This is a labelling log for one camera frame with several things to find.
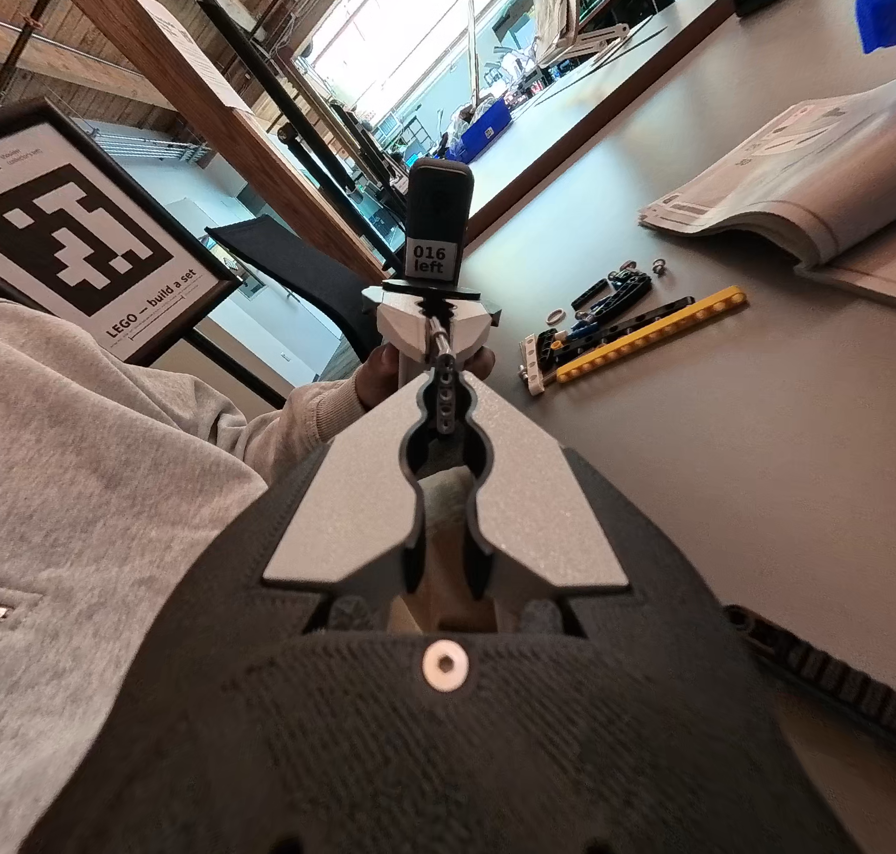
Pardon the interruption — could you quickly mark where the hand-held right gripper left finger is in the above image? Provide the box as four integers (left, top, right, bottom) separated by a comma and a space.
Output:
261, 370, 439, 599

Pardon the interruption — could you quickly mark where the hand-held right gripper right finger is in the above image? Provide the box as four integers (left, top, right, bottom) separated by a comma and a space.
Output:
454, 371, 631, 601

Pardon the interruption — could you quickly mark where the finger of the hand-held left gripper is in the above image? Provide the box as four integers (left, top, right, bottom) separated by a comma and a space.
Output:
377, 298, 429, 368
448, 303, 492, 365

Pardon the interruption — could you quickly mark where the grey lego beam with holes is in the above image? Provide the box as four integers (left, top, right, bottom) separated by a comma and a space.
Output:
431, 359, 461, 437

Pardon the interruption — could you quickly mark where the person's left forearm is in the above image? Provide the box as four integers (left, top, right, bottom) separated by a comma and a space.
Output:
241, 377, 373, 487

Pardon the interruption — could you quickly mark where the white lego piece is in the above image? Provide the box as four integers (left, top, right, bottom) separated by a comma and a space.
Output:
520, 331, 562, 398

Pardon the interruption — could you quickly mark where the pile of small lego pieces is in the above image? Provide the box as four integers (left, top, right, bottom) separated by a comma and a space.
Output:
542, 256, 697, 358

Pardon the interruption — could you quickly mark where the yellow lego beam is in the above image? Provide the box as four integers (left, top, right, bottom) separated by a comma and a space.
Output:
555, 285, 748, 385

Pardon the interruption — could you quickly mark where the lego instruction booklet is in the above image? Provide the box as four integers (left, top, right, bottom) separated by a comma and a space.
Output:
637, 81, 896, 288

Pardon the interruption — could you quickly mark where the person's left hand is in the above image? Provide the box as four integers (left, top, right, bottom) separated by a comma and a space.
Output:
352, 342, 497, 414

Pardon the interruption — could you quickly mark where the blue storage bin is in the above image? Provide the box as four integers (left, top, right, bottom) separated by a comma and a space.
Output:
457, 100, 514, 164

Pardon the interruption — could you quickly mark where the black office chair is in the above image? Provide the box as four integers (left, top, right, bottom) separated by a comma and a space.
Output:
204, 213, 394, 381

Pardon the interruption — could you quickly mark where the neighbouring table with wood edge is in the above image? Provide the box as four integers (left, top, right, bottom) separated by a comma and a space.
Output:
464, 0, 737, 245

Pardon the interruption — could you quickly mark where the black pole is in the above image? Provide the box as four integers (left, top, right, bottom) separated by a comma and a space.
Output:
195, 0, 415, 271

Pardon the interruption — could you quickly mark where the plywood stand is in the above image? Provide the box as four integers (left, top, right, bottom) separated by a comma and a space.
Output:
531, 0, 632, 68

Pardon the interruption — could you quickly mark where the paper notice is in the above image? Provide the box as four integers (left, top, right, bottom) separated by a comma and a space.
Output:
132, 0, 254, 115

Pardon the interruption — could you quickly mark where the framed tag sign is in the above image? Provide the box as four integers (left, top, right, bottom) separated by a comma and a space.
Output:
0, 97, 244, 367

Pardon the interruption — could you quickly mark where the loose instruction sheet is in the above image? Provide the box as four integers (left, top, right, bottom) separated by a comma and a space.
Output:
794, 235, 896, 307

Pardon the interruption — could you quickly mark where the blue plastic bin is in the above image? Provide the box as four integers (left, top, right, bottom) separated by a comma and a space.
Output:
854, 0, 896, 55

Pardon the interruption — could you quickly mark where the wooden post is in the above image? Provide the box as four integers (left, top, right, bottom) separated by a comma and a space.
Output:
31, 0, 393, 283

